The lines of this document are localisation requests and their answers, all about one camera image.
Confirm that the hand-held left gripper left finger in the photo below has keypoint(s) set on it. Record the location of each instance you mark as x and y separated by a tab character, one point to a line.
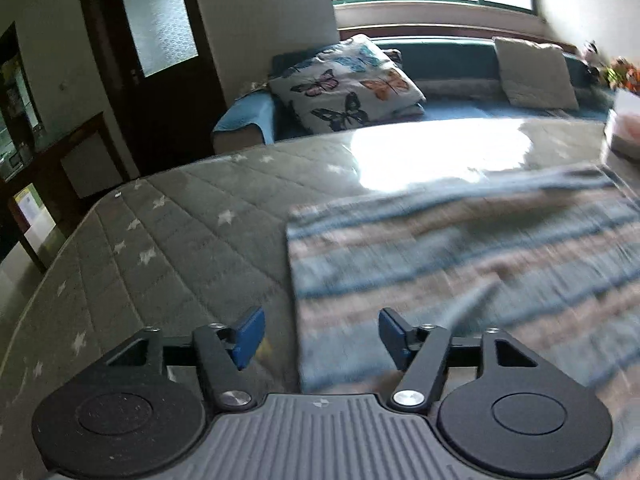
248	335

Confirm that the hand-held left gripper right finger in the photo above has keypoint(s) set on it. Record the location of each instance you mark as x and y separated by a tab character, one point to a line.
392	337

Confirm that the striped blue beige cloth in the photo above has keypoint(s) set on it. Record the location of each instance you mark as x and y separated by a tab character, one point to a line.
450	260

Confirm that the dark wooden door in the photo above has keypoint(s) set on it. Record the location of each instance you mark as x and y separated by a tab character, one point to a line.
170	100

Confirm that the butterfly print pillow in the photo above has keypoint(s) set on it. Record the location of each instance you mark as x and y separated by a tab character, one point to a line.
345	85

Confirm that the dark wooden cabinet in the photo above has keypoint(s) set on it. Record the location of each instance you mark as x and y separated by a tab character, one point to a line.
55	160

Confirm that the dark patterned cushion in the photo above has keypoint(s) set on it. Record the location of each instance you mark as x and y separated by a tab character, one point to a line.
391	55

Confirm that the blue sofa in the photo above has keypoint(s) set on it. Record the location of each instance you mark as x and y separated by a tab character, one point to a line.
450	60

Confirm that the plain beige pillow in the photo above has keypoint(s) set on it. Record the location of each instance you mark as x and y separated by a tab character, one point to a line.
535	72

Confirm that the white tissue pack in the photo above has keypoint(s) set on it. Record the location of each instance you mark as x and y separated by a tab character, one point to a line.
622	125

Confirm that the cow plush toy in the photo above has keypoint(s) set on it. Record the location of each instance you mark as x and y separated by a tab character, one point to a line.
590	54

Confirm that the orange plush toy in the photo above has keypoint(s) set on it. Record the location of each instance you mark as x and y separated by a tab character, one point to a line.
629	74

